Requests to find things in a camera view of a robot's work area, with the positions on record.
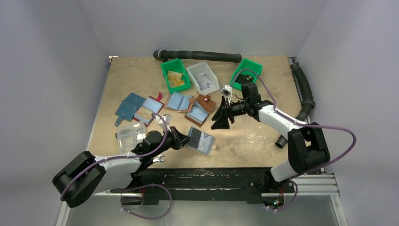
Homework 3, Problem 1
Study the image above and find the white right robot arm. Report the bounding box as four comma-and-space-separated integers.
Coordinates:
211, 82, 330, 192

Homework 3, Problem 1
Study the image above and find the white translucent plastic bin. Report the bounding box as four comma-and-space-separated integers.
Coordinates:
186, 61, 220, 96

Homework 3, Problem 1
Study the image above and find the blue card holder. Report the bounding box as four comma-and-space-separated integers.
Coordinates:
114, 93, 146, 127

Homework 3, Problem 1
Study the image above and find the red open card holder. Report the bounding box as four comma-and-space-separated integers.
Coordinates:
133, 92, 164, 127

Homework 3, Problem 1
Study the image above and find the cream card holder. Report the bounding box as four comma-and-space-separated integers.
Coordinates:
187, 126, 215, 156

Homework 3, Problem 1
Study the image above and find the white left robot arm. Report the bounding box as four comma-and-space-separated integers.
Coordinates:
52, 126, 192, 208

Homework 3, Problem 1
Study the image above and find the aluminium frame rail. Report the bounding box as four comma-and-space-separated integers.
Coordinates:
56, 56, 350, 226

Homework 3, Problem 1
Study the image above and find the right black corrugated hose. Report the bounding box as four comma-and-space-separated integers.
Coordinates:
275, 62, 316, 149

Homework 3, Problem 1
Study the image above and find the small green plastic bin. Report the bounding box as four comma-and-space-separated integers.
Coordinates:
230, 58, 263, 91

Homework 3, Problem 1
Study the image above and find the printed card in holder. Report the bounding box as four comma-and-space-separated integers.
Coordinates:
198, 132, 214, 153

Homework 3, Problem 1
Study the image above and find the gold card upper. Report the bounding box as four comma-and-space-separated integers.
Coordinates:
167, 71, 183, 80

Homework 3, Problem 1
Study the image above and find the rear black corrugated hose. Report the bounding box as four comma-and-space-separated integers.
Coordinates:
153, 49, 242, 63

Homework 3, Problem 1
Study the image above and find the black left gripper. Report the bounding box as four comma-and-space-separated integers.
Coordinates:
151, 126, 192, 158

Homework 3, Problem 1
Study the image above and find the pink open card holder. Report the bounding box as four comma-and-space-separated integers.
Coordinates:
165, 92, 195, 113

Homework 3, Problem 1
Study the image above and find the silver wrench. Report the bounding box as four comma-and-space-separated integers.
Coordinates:
152, 154, 165, 163

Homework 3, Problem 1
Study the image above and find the clear plastic box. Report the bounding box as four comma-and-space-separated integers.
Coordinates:
115, 122, 146, 153

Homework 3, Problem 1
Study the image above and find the brown open card holder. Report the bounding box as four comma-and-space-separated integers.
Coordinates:
184, 94, 216, 127

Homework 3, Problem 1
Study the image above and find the black corrugated hose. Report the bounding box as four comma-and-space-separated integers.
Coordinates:
153, 49, 242, 63
275, 62, 316, 149

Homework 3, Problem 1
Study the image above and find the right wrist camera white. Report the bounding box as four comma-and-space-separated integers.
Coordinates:
220, 85, 233, 105

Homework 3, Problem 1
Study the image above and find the large green plastic bin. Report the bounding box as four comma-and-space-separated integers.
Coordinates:
160, 59, 191, 94

